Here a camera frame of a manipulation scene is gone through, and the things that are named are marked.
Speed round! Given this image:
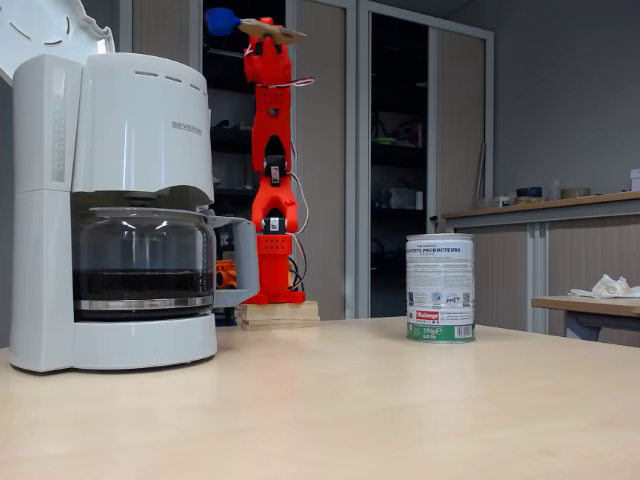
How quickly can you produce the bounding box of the grey tambour door cabinet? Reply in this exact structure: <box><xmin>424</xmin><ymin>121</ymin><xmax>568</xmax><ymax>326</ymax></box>
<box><xmin>355</xmin><ymin>0</ymin><xmax>496</xmax><ymax>321</ymax></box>
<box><xmin>118</xmin><ymin>0</ymin><xmax>359</xmax><ymax>321</ymax></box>

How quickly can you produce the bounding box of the orange printed plastic part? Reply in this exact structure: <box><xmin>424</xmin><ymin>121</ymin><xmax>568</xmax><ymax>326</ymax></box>
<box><xmin>215</xmin><ymin>259</ymin><xmax>239</xmax><ymax>290</ymax></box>

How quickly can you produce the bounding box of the crumpled white cloth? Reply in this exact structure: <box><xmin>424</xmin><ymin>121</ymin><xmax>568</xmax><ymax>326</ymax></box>
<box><xmin>568</xmin><ymin>273</ymin><xmax>640</xmax><ymax>300</ymax></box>

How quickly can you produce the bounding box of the colourful packaged item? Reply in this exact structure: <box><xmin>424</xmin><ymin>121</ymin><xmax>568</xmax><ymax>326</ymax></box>
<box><xmin>372</xmin><ymin>112</ymin><xmax>424</xmax><ymax>149</ymax></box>

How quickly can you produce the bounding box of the wooden base block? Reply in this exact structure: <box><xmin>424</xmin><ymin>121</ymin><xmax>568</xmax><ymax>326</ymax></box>
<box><xmin>234</xmin><ymin>299</ymin><xmax>321</xmax><ymax>331</ymax></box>

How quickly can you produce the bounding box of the white green coffee tin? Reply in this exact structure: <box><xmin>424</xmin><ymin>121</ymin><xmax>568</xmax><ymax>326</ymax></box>
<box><xmin>405</xmin><ymin>233</ymin><xmax>476</xmax><ymax>344</ymax></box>

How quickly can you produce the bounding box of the black power cable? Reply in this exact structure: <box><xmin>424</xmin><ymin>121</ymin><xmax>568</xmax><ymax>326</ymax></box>
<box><xmin>288</xmin><ymin>252</ymin><xmax>307</xmax><ymax>292</ymax></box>

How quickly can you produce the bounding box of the white drip coffee maker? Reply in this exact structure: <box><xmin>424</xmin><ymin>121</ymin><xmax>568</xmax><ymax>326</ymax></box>
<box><xmin>0</xmin><ymin>0</ymin><xmax>219</xmax><ymax>374</ymax></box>

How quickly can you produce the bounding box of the low cabinet wooden top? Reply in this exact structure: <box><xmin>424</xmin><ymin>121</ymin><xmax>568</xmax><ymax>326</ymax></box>
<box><xmin>442</xmin><ymin>191</ymin><xmax>640</xmax><ymax>347</ymax></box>

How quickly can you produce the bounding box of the wooden side table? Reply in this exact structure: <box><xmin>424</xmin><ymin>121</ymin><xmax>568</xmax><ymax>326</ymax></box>
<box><xmin>530</xmin><ymin>294</ymin><xmax>640</xmax><ymax>342</ymax></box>

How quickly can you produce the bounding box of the glass carafe grey handle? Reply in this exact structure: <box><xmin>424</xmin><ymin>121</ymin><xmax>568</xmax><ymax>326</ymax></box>
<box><xmin>72</xmin><ymin>207</ymin><xmax>261</xmax><ymax>321</ymax></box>

